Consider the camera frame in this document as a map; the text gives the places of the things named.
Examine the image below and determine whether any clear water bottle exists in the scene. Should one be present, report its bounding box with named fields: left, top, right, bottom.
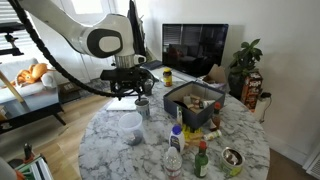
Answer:
left=164, top=147, right=182, bottom=180

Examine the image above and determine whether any potted green plant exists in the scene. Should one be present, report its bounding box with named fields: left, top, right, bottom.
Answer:
left=228, top=39, right=263, bottom=100

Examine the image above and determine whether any yellow packet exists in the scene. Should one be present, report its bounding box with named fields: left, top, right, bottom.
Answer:
left=182, top=124, right=203, bottom=147

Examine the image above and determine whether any orange plush toy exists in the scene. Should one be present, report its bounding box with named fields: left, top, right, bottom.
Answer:
left=10, top=63, right=56, bottom=87

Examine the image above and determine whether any white blue-capped bottle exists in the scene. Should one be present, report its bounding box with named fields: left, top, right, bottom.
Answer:
left=169, top=125, right=185, bottom=152

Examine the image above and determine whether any black television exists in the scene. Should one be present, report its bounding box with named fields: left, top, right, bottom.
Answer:
left=161, top=24, right=229, bottom=77

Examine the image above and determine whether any dark grey cup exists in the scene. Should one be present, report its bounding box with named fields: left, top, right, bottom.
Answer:
left=144, top=79, right=153, bottom=96

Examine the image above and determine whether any orange snack box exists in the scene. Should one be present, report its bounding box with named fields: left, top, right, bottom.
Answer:
left=241, top=72, right=263, bottom=112

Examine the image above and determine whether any yellow-lid supplement jar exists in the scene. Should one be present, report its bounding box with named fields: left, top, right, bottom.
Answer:
left=163, top=68, right=172, bottom=87

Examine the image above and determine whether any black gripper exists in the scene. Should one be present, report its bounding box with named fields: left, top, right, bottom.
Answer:
left=100, top=67, right=155, bottom=97

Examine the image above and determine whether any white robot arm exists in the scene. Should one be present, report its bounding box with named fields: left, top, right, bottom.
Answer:
left=8, top=0, right=154, bottom=99

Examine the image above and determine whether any small white tube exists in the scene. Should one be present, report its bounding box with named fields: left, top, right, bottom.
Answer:
left=204, top=130, right=222, bottom=141

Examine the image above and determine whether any black coffee table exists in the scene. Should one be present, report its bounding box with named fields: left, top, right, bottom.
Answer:
left=0, top=88, right=66, bottom=134

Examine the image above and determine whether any translucent plastic cup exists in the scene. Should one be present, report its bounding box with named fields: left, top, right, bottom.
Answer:
left=118, top=112, right=143, bottom=146

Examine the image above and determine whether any open green tin can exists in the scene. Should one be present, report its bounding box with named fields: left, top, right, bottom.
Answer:
left=220, top=147, right=245, bottom=177

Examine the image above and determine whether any white folded napkin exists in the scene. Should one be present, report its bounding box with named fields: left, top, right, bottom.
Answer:
left=107, top=97, right=136, bottom=111

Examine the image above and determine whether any dark blue box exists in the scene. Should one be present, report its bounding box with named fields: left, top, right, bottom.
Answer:
left=163, top=81, right=225, bottom=129

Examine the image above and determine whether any small red-capped sauce bottle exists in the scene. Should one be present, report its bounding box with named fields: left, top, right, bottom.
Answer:
left=210, top=102, right=221, bottom=131

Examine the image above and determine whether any metallic cup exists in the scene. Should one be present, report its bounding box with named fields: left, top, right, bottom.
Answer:
left=135, top=98, right=150, bottom=119

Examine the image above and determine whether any green glass bottle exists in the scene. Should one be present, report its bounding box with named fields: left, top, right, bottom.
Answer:
left=194, top=141, right=208, bottom=178

